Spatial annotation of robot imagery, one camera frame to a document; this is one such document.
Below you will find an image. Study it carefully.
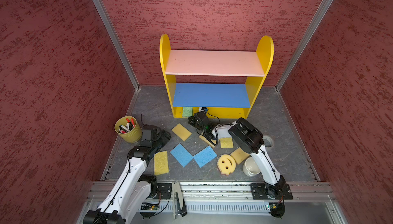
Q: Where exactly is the tan sponge green scrub back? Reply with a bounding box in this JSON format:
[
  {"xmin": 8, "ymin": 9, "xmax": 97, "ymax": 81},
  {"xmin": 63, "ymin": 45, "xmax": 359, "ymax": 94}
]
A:
[{"xmin": 172, "ymin": 123, "xmax": 192, "ymax": 142}]

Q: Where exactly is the clear tape roll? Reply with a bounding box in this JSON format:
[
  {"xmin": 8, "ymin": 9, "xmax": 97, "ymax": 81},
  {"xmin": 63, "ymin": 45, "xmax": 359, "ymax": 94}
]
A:
[{"xmin": 263, "ymin": 135, "xmax": 274, "ymax": 148}]

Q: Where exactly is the tan sponge middle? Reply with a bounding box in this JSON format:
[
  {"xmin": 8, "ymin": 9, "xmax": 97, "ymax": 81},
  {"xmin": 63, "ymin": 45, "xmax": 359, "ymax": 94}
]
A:
[{"xmin": 199, "ymin": 135, "xmax": 215, "ymax": 148}]

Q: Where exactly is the yellow cellulose sponge upper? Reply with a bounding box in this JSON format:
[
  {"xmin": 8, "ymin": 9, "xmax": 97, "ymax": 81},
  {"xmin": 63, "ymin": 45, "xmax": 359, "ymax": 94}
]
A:
[{"xmin": 220, "ymin": 137, "xmax": 234, "ymax": 148}]

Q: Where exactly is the yellow shelf with coloured boards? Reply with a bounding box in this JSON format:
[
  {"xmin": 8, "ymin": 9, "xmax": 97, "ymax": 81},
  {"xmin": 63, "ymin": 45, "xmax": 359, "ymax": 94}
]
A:
[{"xmin": 159, "ymin": 34, "xmax": 274, "ymax": 119}]

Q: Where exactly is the green cellulose sponge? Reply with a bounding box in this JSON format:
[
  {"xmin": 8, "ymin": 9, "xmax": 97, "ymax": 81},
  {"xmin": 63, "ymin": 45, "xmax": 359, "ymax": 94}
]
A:
[{"xmin": 182, "ymin": 106, "xmax": 193, "ymax": 118}]

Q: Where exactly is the smiley face yellow sponge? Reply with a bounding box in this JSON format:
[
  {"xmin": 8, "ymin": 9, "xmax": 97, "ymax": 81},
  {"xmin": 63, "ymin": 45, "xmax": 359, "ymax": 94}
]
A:
[{"xmin": 217, "ymin": 154, "xmax": 236, "ymax": 176}]

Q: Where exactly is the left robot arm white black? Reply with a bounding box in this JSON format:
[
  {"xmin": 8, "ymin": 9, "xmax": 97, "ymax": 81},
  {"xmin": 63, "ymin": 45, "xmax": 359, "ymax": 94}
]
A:
[{"xmin": 82, "ymin": 125, "xmax": 172, "ymax": 224}]

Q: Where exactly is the yellow cellulose sponge lower left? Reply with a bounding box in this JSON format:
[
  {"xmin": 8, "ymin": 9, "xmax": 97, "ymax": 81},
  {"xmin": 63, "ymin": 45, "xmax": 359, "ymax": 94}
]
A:
[{"xmin": 154, "ymin": 151, "xmax": 169, "ymax": 176}]

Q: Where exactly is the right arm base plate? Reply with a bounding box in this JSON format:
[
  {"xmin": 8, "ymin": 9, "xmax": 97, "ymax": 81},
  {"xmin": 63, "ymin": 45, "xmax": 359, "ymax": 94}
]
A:
[{"xmin": 250, "ymin": 183, "xmax": 293, "ymax": 200}]

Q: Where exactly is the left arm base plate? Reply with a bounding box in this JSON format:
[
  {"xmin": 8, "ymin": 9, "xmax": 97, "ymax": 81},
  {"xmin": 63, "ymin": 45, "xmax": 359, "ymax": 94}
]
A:
[{"xmin": 147, "ymin": 183, "xmax": 173, "ymax": 200}]

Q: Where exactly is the tan sponge near mug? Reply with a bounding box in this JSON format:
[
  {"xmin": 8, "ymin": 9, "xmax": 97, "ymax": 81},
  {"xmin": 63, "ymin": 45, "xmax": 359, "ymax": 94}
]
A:
[{"xmin": 230, "ymin": 148, "xmax": 250, "ymax": 165}]

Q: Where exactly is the white mug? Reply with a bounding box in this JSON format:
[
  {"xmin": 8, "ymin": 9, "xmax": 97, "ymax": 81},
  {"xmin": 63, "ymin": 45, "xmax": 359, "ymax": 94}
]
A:
[{"xmin": 243, "ymin": 157, "xmax": 261, "ymax": 177}]

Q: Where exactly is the blue sponge right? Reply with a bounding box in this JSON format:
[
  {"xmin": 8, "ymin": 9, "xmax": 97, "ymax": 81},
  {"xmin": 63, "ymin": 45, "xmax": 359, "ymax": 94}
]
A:
[{"xmin": 193, "ymin": 146, "xmax": 217, "ymax": 168}]

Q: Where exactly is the yellow cellulose sponge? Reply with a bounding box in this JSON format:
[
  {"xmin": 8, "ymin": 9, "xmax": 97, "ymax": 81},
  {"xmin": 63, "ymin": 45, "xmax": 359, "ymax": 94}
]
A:
[
  {"xmin": 154, "ymin": 151, "xmax": 169, "ymax": 176},
  {"xmin": 220, "ymin": 137, "xmax": 234, "ymax": 148}
]

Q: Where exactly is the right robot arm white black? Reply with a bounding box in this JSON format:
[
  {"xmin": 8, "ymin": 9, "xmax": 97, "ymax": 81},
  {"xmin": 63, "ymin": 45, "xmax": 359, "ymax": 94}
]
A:
[{"xmin": 188, "ymin": 110, "xmax": 287, "ymax": 199}]

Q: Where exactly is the blue sponge left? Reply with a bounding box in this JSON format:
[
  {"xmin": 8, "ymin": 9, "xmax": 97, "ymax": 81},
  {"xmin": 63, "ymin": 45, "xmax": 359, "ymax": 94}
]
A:
[{"xmin": 171, "ymin": 144, "xmax": 193, "ymax": 167}]

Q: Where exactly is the yellow-green pen cup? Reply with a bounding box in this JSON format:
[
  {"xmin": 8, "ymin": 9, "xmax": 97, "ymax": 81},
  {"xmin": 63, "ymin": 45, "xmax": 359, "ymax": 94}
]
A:
[{"xmin": 114, "ymin": 116, "xmax": 142, "ymax": 143}]

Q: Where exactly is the blue sponge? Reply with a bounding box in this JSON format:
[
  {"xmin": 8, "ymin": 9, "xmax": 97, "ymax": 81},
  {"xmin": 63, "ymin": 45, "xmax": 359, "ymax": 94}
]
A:
[
  {"xmin": 171, "ymin": 144, "xmax": 193, "ymax": 167},
  {"xmin": 193, "ymin": 146, "xmax": 217, "ymax": 168}
]

